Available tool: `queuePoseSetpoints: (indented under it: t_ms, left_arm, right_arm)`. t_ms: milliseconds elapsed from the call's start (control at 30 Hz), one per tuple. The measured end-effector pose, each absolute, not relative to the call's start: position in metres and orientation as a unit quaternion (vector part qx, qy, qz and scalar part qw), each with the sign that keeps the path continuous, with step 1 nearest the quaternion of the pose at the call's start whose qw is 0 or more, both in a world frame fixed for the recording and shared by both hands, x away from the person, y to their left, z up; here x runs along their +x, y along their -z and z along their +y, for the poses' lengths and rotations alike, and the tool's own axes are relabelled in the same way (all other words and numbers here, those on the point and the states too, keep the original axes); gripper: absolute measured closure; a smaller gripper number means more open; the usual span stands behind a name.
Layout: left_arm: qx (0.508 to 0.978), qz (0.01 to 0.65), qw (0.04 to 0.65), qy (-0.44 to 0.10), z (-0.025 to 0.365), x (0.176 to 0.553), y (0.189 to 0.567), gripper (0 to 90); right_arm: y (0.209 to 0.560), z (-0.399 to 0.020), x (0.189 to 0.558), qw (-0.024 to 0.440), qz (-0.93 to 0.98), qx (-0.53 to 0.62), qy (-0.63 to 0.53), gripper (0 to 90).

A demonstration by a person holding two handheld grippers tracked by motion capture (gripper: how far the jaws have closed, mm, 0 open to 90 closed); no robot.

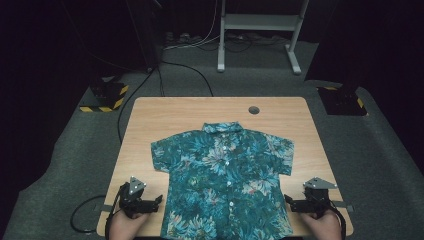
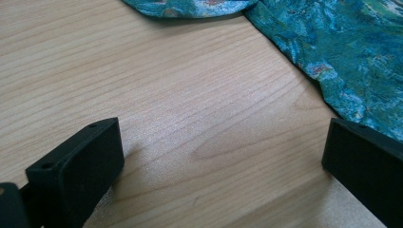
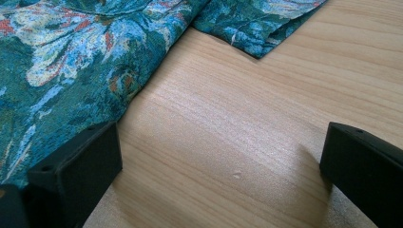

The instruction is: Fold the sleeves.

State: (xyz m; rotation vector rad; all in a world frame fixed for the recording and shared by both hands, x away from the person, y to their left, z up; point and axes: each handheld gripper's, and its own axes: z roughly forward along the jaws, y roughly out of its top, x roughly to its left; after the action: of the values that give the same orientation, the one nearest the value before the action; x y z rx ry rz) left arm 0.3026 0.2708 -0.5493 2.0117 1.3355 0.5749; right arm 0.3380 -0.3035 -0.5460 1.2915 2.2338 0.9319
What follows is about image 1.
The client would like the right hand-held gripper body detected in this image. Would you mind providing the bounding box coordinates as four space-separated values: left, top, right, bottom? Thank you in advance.
297 177 338 219

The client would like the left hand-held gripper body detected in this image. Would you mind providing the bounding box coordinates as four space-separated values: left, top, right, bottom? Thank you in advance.
118 176 154 219

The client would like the teal floral shirt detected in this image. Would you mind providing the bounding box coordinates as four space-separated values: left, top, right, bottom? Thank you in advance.
150 121 296 240

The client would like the person's left hand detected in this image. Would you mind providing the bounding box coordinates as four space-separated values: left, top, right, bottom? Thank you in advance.
109 209 151 240

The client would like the person's right hand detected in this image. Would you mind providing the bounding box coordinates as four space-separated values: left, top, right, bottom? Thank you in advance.
299 209 343 240

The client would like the grey tape piece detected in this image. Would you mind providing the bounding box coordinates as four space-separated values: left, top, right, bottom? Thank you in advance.
94 203 116 213
332 200 354 213

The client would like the black yellow striped stand base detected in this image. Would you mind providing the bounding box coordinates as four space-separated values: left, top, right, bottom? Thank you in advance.
79 77 130 113
316 85 369 117

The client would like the dark power strip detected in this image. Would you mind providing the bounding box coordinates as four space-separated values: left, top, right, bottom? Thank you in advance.
164 31 202 46

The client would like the left hand-held gripper cable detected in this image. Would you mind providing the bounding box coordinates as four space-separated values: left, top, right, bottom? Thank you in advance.
104 185 125 240

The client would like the hand-held gripper cable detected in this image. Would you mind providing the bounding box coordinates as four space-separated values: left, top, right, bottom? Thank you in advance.
328 205 348 240
104 185 125 240

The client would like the right hand-held gripper cable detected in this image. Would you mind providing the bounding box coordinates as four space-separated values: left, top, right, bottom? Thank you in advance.
328 205 348 240

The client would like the thick black cable loop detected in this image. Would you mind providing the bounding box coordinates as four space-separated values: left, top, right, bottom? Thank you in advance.
69 194 107 234

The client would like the long thin black cable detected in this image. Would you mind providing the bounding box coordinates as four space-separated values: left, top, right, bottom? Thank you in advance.
117 66 158 145

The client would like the curved black cable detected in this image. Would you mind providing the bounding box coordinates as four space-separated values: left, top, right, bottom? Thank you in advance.
161 60 215 98

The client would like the tangle of black cables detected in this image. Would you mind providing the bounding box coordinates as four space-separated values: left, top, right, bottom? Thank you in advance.
224 31 291 54

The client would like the black stand post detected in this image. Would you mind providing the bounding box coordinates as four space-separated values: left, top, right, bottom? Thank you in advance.
125 0 165 73

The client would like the white cable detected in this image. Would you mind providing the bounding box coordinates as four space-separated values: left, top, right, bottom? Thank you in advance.
163 0 222 51

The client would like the white metal stand frame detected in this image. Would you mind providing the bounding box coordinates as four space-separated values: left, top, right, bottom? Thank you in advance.
217 0 310 75

